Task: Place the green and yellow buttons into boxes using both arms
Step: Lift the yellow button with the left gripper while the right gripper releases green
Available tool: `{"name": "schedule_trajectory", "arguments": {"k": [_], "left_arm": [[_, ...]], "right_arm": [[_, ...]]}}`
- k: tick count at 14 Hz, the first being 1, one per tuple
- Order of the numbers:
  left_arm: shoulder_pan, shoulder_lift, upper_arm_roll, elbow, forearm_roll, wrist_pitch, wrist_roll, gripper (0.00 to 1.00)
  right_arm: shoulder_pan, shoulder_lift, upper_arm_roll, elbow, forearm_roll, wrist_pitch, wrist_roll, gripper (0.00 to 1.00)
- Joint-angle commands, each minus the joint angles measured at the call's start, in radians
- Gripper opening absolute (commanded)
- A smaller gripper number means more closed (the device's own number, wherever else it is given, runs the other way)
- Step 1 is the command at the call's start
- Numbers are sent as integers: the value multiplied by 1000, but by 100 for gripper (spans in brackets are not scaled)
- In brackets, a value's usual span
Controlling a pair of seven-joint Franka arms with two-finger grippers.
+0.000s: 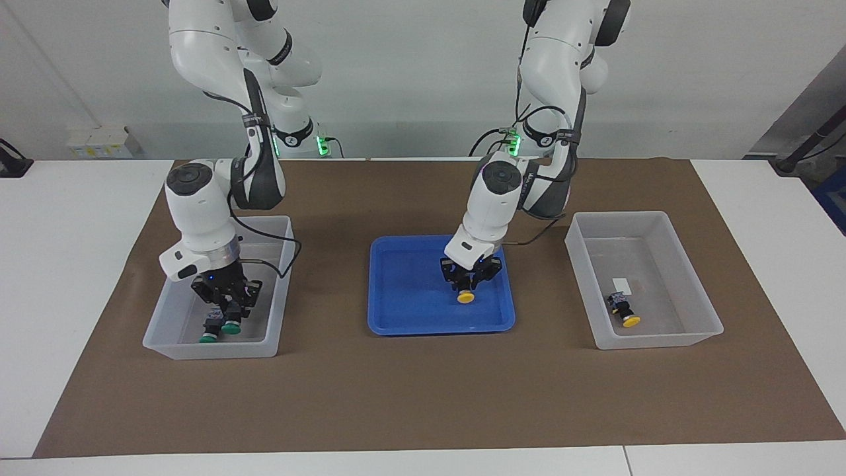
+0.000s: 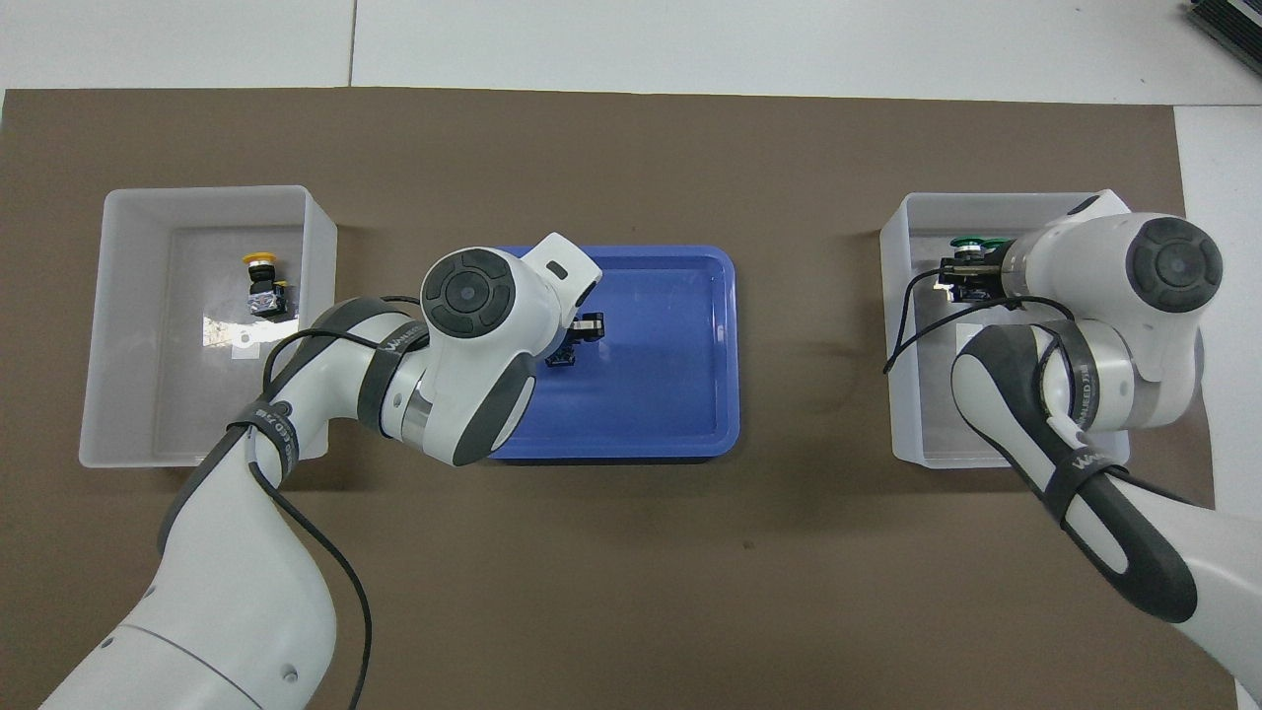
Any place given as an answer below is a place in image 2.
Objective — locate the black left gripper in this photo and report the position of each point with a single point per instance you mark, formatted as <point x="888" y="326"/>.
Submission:
<point x="570" y="337"/>

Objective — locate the yellow push button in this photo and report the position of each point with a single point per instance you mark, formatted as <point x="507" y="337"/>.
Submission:
<point x="560" y="359"/>
<point x="264" y="291"/>

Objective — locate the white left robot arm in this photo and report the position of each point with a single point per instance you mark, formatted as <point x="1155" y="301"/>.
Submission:
<point x="473" y="325"/>

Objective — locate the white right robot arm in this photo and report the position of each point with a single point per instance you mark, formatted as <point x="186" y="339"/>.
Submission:
<point x="1114" y="266"/>

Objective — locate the blue plastic tray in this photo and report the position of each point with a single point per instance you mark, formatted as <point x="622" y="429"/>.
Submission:
<point x="641" y="414"/>

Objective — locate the brown paper table mat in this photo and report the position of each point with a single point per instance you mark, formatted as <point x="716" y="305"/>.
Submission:
<point x="631" y="592"/>

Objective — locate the translucent white plastic box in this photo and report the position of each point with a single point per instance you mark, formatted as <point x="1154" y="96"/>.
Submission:
<point x="148" y="394"/>
<point x="927" y="414"/>

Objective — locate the dark ribbed device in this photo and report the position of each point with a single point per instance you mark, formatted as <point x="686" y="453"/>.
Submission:
<point x="1232" y="20"/>

